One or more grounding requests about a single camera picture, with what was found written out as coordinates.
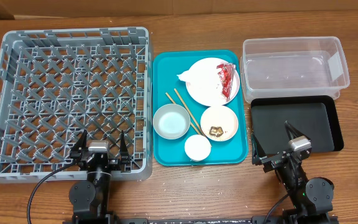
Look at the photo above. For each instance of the black tray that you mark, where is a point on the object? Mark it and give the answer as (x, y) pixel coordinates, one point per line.
(314, 116)

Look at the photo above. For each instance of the clear plastic bin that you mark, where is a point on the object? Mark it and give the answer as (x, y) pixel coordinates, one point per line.
(293, 66)

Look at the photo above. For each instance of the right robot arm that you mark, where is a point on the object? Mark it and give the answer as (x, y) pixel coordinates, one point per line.
(307, 200)

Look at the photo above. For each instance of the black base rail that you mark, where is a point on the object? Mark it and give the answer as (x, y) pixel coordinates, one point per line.
(197, 221)

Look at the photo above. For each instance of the pink bowl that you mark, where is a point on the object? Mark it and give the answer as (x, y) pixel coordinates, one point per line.
(219, 116)

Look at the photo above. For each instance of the teal serving tray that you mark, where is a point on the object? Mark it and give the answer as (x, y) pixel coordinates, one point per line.
(166, 67)

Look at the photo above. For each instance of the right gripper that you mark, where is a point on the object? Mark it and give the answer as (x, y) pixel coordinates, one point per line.
(278, 158)

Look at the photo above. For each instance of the white napkin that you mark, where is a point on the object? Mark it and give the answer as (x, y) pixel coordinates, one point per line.
(187, 76)

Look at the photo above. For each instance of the red snack wrapper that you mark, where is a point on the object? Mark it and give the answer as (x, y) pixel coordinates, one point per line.
(226, 76)

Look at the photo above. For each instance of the small white cup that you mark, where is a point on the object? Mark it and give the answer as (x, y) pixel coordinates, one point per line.
(197, 148)

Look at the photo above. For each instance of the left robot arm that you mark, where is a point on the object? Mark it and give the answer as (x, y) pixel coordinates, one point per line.
(90, 197)

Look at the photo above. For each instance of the grey bowl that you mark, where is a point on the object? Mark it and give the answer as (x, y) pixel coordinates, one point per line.
(171, 121)

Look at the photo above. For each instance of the grey plastic dish rack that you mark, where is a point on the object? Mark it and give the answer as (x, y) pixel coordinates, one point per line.
(56, 83)

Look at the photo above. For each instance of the wooden chopstick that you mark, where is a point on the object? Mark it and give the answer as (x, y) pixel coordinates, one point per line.
(191, 123)
(190, 113)

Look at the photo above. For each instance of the large white plate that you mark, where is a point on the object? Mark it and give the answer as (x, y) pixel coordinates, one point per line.
(207, 88)

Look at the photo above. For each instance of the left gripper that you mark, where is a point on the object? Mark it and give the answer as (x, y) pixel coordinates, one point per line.
(115, 164)

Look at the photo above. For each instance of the brown food scrap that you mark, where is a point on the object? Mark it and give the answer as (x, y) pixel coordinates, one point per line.
(216, 131)

